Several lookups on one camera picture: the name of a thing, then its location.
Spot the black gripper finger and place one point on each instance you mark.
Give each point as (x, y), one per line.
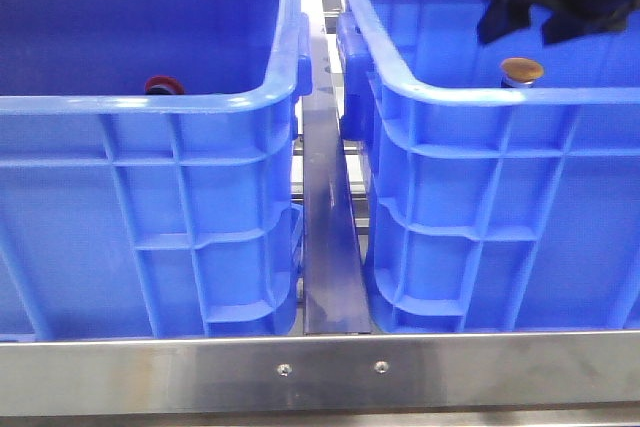
(563, 26)
(502, 18)

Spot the yellow button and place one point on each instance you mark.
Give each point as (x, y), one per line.
(520, 72)

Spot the red button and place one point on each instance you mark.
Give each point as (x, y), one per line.
(163, 85)

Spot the blue crate front right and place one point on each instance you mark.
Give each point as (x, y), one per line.
(495, 209)

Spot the blue crate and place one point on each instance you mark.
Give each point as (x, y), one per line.
(126, 215)
(495, 209)

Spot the blue crate front left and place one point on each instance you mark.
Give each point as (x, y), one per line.
(126, 215)

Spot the steel front rail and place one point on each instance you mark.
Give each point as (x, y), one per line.
(348, 372)

